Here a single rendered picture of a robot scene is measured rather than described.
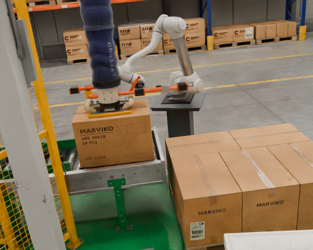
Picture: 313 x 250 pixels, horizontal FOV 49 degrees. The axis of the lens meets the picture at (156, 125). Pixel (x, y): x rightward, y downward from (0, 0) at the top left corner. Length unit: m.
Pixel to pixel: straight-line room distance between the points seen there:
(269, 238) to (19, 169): 1.22
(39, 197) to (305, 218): 1.80
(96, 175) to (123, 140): 0.34
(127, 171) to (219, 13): 9.26
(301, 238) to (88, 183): 1.80
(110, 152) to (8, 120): 1.18
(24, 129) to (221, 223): 1.45
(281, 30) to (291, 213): 8.62
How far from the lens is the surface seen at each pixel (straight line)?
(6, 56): 1.69
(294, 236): 1.34
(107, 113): 2.71
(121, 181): 2.73
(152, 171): 2.70
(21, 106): 1.74
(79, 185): 2.76
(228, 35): 10.31
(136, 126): 2.68
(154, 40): 3.17
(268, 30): 10.70
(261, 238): 1.31
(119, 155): 2.78
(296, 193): 2.56
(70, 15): 11.17
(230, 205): 2.43
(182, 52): 3.18
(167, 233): 2.91
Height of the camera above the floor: 1.87
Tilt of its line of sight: 22 degrees down
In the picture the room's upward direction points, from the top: 5 degrees counter-clockwise
